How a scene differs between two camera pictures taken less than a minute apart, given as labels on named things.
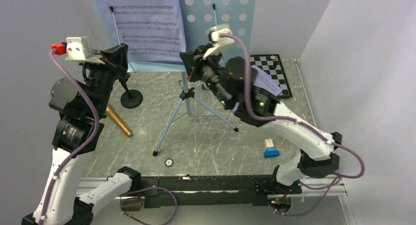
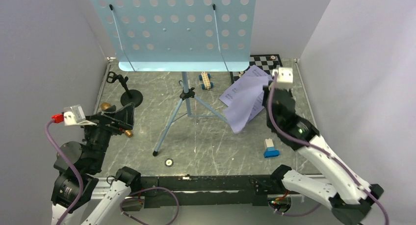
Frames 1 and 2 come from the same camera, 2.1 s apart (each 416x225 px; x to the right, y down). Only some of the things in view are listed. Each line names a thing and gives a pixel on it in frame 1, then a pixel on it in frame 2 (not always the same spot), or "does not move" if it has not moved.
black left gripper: [116, 60] → [124, 115]
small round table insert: [169, 162] does not move
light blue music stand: [214, 22] does not move
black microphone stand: [131, 98] does not move
